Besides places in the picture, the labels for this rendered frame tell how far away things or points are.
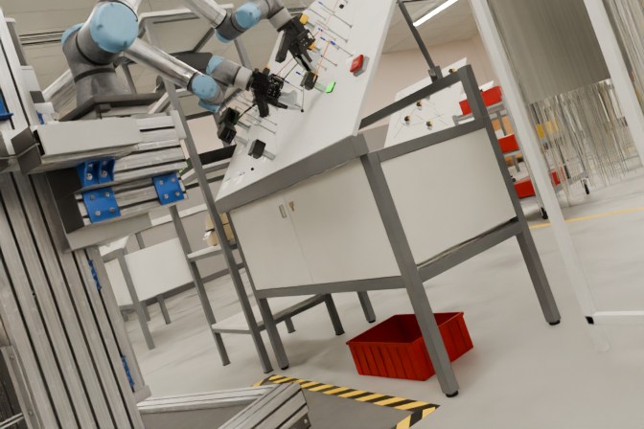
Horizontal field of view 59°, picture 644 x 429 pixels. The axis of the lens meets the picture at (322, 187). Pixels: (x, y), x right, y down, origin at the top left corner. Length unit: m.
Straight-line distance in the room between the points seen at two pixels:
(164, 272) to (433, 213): 3.54
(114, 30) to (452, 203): 1.17
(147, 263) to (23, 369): 3.52
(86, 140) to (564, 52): 1.56
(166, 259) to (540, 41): 3.83
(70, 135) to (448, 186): 1.18
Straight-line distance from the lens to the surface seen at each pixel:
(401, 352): 2.13
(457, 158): 2.03
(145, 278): 5.08
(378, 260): 1.90
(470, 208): 2.03
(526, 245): 2.21
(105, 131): 1.49
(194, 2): 2.07
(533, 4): 2.13
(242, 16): 2.02
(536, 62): 2.02
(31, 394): 1.64
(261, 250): 2.59
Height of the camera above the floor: 0.72
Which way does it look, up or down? 1 degrees up
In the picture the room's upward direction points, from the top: 19 degrees counter-clockwise
